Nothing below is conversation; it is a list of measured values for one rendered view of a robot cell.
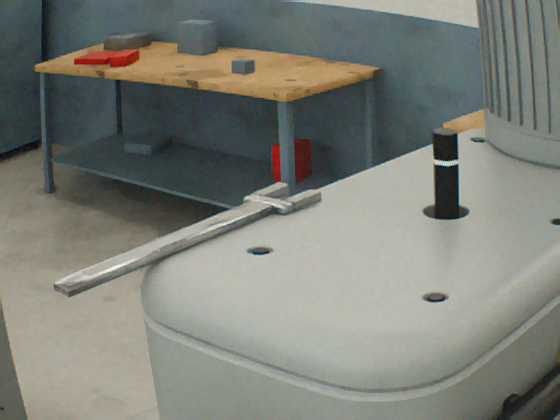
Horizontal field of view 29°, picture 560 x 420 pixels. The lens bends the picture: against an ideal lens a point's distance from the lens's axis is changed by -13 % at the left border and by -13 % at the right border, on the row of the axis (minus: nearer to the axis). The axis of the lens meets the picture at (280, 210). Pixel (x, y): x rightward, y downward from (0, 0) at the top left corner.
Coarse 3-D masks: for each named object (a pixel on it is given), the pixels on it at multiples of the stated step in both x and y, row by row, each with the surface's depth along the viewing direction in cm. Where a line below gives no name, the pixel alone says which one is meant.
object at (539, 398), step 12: (552, 372) 76; (540, 384) 75; (552, 384) 75; (516, 396) 74; (528, 396) 73; (540, 396) 73; (552, 396) 73; (504, 408) 74; (516, 408) 72; (528, 408) 72; (540, 408) 72; (552, 408) 73
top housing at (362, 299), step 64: (384, 192) 91; (512, 192) 90; (192, 256) 80; (256, 256) 79; (320, 256) 79; (384, 256) 78; (448, 256) 77; (512, 256) 76; (192, 320) 74; (256, 320) 71; (320, 320) 69; (384, 320) 68; (448, 320) 68; (512, 320) 71; (192, 384) 76; (256, 384) 72; (320, 384) 68; (384, 384) 66; (448, 384) 67; (512, 384) 74
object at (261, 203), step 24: (264, 192) 90; (288, 192) 91; (312, 192) 89; (216, 216) 85; (240, 216) 85; (168, 240) 81; (192, 240) 81; (96, 264) 77; (120, 264) 77; (144, 264) 78; (72, 288) 73
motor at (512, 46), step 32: (480, 0) 98; (512, 0) 93; (544, 0) 91; (480, 32) 100; (512, 32) 94; (544, 32) 92; (512, 64) 96; (544, 64) 92; (512, 96) 97; (544, 96) 94; (512, 128) 98; (544, 128) 95; (544, 160) 95
